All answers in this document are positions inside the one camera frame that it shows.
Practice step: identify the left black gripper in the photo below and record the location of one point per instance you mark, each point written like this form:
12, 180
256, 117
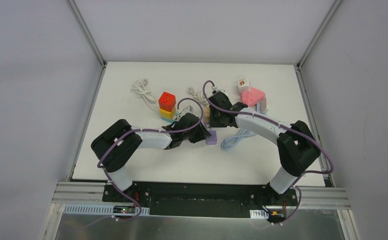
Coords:
198, 130

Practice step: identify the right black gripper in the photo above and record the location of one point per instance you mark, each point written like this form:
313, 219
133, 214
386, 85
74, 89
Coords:
215, 117

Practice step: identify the beige cube adapter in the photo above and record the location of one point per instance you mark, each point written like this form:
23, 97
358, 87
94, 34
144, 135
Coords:
206, 114

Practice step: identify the purple power strip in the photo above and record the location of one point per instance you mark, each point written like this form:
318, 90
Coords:
212, 139

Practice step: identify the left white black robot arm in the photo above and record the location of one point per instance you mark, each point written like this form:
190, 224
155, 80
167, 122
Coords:
115, 146

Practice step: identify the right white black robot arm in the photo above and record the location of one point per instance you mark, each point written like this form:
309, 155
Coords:
295, 143

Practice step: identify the pink triangular power socket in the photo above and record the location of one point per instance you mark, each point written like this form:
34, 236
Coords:
252, 97

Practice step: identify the yellow cube adapter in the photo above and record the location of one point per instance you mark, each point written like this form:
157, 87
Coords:
167, 114

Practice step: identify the teal power strip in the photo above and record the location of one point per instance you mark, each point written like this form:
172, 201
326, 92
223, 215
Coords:
170, 120

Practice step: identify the red cube adapter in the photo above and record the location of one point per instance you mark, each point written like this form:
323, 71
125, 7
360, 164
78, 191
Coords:
167, 101

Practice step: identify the light blue power strip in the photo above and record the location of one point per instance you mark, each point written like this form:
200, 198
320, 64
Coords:
263, 106

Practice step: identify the white cube adapter with picture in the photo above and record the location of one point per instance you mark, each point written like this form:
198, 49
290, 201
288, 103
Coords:
244, 85

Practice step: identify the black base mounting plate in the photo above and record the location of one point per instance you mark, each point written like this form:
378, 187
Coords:
202, 200

